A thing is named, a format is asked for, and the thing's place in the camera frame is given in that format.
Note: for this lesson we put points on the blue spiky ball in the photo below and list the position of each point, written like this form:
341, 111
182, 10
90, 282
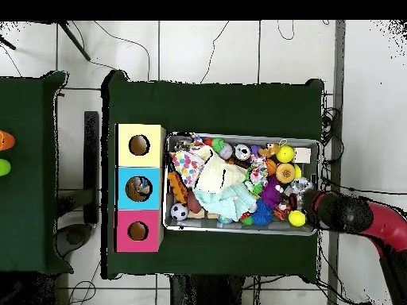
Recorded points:
262, 214

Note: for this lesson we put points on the purple spiky ball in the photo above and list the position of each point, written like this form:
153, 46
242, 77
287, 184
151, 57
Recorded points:
270, 193

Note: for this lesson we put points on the black panel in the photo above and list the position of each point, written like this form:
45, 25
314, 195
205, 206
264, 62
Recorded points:
91, 143

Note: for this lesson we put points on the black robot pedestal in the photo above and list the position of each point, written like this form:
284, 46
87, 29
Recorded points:
206, 292

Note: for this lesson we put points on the cream muslin cloth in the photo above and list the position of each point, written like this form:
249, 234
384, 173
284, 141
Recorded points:
219, 173

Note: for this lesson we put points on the green plastic object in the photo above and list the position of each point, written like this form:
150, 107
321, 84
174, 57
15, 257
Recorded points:
3, 167

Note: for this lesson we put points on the yellow ball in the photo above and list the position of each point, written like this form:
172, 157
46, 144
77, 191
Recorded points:
285, 153
296, 218

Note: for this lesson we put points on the black tripod leg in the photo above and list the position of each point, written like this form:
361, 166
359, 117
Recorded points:
8, 44
74, 40

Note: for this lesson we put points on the wooden box with three holes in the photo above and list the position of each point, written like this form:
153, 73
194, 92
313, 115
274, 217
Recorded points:
152, 152

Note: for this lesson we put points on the grey round base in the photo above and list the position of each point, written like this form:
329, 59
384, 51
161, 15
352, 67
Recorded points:
74, 236

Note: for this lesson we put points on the dark green table cloth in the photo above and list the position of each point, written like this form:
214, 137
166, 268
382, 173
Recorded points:
222, 108
28, 206

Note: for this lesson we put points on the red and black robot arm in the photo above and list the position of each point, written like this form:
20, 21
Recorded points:
346, 213

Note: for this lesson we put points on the polka dot paper napkin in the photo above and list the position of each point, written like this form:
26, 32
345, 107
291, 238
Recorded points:
187, 165

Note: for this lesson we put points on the silver mesh bin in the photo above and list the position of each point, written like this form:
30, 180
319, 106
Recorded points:
222, 227

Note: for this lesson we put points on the small soccer ball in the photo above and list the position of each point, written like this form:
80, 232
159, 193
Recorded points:
179, 212

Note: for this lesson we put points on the light blue muslin cloth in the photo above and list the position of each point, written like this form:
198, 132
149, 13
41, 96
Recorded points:
229, 200

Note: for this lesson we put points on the orange plastic object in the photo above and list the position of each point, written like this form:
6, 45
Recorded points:
6, 140

